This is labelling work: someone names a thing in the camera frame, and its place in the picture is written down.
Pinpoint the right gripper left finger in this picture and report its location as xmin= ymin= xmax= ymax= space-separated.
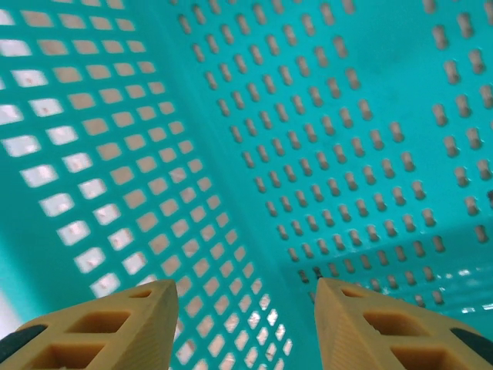
xmin=0 ymin=280 xmax=179 ymax=370

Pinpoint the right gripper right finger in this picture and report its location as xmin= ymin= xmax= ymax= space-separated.
xmin=314 ymin=277 xmax=493 ymax=370

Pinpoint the teal plastic basket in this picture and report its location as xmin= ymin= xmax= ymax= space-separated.
xmin=0 ymin=0 xmax=493 ymax=370

